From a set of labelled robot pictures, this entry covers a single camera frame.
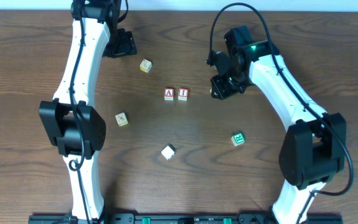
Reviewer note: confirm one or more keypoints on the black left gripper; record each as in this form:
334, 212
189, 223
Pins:
121, 46

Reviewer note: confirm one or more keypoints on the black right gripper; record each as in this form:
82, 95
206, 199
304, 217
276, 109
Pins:
223, 86

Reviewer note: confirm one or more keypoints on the red letter I block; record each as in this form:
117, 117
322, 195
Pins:
183, 94

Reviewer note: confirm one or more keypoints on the red letter A block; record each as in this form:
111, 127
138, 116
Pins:
169, 94

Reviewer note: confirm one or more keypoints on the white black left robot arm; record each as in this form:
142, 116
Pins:
70, 119

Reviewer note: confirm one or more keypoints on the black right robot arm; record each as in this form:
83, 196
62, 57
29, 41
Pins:
311, 153

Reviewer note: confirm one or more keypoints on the yellow picture block far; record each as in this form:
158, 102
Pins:
145, 65

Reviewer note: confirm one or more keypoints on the yellow picture block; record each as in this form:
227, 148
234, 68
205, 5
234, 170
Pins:
145, 65
121, 119

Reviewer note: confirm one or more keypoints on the green R block near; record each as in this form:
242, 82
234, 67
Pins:
238, 139

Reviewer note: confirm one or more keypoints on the yellow picture block near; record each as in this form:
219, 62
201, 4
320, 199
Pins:
121, 119

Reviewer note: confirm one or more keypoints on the plain white wooden block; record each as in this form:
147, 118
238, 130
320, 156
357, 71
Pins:
168, 152

